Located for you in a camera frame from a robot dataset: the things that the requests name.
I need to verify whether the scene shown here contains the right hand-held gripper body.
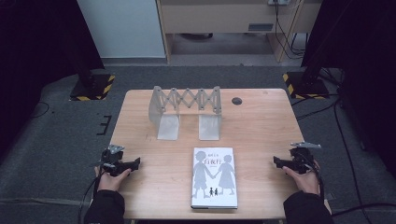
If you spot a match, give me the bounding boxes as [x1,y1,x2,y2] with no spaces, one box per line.
[289,141,322,175]

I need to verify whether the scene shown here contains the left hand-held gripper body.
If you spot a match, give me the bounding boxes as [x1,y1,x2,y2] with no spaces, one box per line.
[98,144,126,177]

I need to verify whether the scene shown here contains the person's left hand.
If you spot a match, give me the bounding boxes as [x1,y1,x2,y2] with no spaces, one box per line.
[93,165,133,192]

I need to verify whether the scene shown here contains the person's right hand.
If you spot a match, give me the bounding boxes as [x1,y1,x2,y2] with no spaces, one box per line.
[284,159,321,196]

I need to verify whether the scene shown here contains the white hardcover book grey silhouettes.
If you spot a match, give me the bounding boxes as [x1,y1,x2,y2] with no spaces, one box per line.
[190,147,239,210]

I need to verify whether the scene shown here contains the black stand base striped edge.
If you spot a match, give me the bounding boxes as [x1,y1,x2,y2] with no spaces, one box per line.
[282,71,331,100]
[69,73,117,102]

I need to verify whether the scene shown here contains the grey metal expandable book rack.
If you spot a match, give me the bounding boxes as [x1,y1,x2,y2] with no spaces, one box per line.
[148,85,223,142]

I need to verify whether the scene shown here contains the dark curtain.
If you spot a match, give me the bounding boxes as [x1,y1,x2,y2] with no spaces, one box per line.
[300,0,396,180]
[0,0,106,162]

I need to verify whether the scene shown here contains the white panel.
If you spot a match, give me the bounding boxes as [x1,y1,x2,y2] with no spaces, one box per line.
[76,0,166,60]

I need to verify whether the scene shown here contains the light wooden desk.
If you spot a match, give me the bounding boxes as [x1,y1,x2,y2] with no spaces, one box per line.
[155,0,323,65]

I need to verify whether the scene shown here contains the right hand-held gripper black cable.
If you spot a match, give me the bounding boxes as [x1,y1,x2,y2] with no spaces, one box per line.
[307,155,327,201]

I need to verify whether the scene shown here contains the hand-held gripper black cable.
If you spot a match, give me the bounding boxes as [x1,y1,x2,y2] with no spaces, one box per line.
[77,170,106,224]
[307,155,327,201]

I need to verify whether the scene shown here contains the left hand-held gripper black cable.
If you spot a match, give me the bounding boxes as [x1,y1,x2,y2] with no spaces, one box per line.
[77,170,106,224]

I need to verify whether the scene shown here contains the long black floor cable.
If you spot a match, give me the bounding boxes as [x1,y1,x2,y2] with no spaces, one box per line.
[294,92,366,216]

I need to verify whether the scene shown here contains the thick black floor cable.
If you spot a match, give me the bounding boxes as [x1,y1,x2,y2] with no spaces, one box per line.
[330,203,396,218]

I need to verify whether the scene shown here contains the thin black floor cable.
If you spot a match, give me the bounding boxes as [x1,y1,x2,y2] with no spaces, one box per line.
[30,100,50,119]

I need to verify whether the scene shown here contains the black cables under desk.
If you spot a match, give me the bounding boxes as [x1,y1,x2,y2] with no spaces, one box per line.
[273,0,309,61]

